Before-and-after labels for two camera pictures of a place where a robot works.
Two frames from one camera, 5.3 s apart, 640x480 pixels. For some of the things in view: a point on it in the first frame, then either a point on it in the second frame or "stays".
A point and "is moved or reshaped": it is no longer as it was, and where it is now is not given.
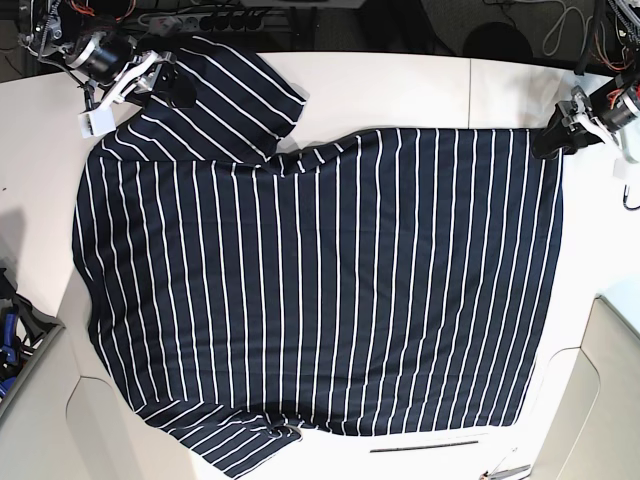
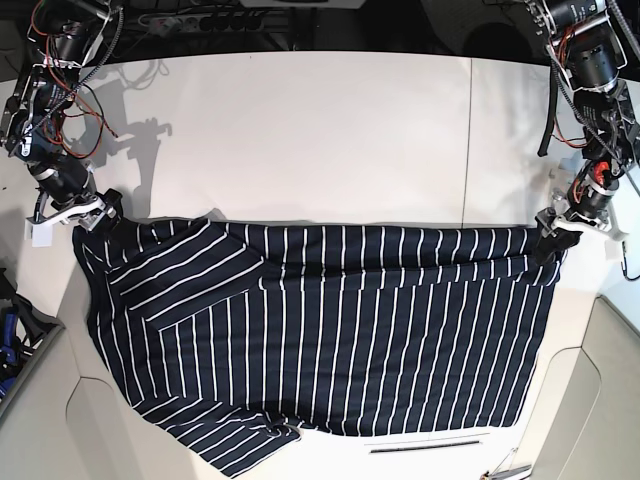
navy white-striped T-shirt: x=384 y=281 is moved or reshaped
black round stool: x=498 y=40 stays
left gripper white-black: x=142 y=77 → x=101 y=213
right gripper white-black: x=554 y=136 → x=556 y=238
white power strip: x=165 y=23 stays
